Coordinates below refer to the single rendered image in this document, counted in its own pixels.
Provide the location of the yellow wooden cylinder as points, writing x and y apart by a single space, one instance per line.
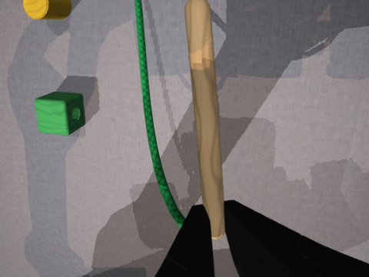
47 9

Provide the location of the green wooden block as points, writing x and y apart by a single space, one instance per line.
60 113

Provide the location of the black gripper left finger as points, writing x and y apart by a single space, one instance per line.
191 251

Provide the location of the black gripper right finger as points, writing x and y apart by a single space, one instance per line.
262 247

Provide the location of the thin wooden stick with green cord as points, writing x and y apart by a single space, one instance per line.
205 100

